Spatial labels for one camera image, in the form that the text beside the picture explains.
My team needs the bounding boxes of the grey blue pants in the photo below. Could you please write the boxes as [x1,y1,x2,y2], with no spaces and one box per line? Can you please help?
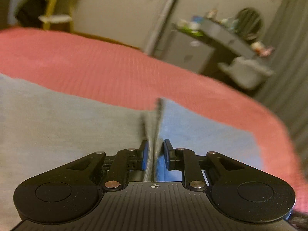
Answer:
[1,75,264,230]

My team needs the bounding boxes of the grey curtain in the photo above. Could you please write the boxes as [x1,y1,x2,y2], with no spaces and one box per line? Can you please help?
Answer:
[252,0,308,150]

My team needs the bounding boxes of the grey upholstered chair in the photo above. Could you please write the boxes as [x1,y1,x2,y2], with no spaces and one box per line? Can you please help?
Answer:
[218,56,274,90]

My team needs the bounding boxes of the red ribbed bedspread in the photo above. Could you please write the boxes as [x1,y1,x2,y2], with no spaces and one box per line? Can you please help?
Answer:
[1,28,307,212]

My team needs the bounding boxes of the pink plush toy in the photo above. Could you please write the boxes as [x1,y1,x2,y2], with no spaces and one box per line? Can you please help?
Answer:
[251,41,275,57]

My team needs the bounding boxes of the grey bedside cabinet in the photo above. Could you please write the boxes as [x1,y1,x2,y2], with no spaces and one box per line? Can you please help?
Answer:
[157,29,215,74]

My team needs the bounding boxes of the grey vanity desk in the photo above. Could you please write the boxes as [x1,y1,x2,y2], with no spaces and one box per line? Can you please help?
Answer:
[197,16,270,78]

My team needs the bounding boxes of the green cloth on cabinet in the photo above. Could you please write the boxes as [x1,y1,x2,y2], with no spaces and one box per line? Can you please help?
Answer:
[176,26,205,38]

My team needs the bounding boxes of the oval vanity mirror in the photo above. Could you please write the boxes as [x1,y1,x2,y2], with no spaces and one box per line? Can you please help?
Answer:
[235,7,263,41]

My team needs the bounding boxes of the white blue cup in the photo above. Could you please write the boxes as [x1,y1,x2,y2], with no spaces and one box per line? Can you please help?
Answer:
[188,16,204,31]

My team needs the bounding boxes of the black bag on floor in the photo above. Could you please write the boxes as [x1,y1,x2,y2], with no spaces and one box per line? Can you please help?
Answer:
[14,0,47,28]

